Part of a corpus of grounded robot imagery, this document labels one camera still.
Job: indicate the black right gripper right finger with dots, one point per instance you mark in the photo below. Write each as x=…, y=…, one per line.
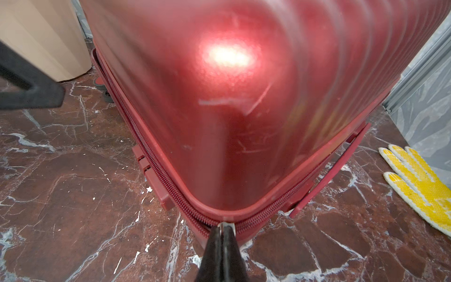
x=233, y=267

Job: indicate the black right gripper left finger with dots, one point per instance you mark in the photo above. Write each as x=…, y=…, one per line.
x=210, y=269

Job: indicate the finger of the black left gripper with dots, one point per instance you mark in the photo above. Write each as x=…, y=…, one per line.
x=36, y=89

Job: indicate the silver zipper pull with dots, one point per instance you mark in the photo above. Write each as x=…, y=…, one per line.
x=224, y=225

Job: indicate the red ribbed hardshell suitcase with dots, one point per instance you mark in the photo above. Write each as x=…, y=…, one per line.
x=236, y=105

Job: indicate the yellow work glove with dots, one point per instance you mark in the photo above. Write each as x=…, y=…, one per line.
x=419, y=186

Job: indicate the aluminium frame profiles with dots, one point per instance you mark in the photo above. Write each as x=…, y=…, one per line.
x=432, y=60

